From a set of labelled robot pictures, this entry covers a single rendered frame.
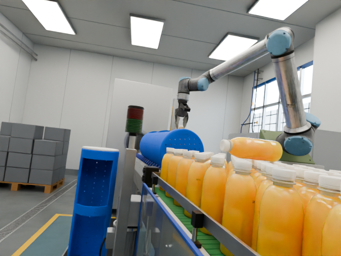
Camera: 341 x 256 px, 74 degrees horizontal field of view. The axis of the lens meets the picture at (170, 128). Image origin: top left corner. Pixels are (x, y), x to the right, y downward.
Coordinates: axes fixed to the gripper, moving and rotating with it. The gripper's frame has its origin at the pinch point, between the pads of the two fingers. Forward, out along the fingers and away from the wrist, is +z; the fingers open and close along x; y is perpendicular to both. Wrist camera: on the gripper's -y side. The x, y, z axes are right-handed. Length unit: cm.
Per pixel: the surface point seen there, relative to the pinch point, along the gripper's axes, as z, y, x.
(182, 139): 8.9, -25.1, 6.2
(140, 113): 1, -72, 40
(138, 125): 6, -72, 40
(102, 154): 26, 18, 51
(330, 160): 12, 26, -173
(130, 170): 23, -72, 40
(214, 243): 35, -103, 21
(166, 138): 9.1, -25.0, 16.4
